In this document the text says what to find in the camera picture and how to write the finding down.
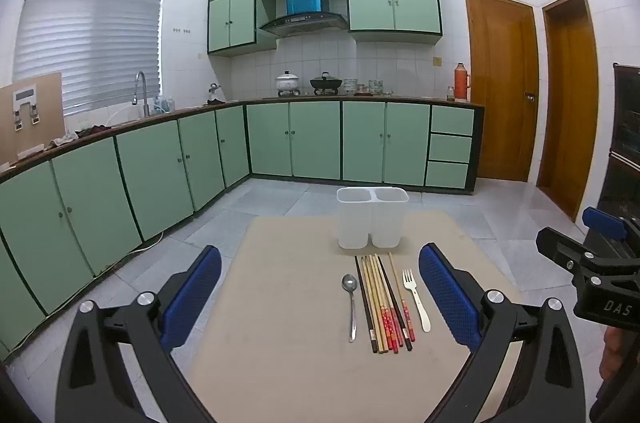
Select metal kitchen faucet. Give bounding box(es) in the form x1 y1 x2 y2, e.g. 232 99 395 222
132 71 151 119

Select black cabinet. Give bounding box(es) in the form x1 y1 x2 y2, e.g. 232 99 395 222
597 62 640 225

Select person's right hand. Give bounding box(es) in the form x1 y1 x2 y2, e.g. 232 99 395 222
600 326 626 381

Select green drawer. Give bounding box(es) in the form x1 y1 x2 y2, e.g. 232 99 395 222
430 105 475 136
428 135 472 164
425 161 470 190

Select plain wooden door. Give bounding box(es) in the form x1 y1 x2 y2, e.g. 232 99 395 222
537 0 600 224

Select white two-compartment utensil holder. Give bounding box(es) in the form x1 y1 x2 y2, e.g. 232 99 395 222
336 186 410 250

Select orange thermos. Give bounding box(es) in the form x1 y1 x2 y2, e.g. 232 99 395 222
453 63 472 102

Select white cooking pot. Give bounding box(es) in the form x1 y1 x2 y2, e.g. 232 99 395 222
276 71 301 96

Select plain wooden chopstick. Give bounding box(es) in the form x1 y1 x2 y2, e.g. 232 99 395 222
364 255 387 353
360 256 382 353

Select white plastic fork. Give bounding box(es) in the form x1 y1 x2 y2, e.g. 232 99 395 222
402 268 432 333

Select black range hood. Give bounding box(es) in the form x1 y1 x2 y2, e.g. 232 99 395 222
259 11 350 38

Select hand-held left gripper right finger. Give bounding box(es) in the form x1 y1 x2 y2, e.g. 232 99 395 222
418 243 586 423

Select dark cloth on counter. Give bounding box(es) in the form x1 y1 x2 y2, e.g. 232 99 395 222
75 125 114 139

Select white window blind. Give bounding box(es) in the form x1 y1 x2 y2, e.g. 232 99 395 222
12 0 169 118

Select white floor cable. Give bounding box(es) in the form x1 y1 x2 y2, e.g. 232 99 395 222
106 230 166 277

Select metal spoon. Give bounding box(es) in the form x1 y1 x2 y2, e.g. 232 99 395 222
342 273 358 343

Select wooden board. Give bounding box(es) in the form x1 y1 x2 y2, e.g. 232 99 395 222
0 71 66 168

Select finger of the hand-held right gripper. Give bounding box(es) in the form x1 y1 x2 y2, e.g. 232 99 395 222
581 206 629 242
536 227 601 276

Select black wok with lid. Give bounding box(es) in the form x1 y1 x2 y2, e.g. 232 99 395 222
309 72 344 96

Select wooden door with handle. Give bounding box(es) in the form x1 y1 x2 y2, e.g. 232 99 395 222
464 0 540 183

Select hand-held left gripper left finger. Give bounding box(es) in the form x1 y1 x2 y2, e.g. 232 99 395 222
55 244 223 423

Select red patterned wooden chopstick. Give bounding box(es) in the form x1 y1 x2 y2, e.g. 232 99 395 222
374 253 404 348
371 254 399 352
388 252 416 341
368 254 393 352

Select green lower kitchen cabinets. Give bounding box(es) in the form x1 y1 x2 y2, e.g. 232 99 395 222
0 99 486 361

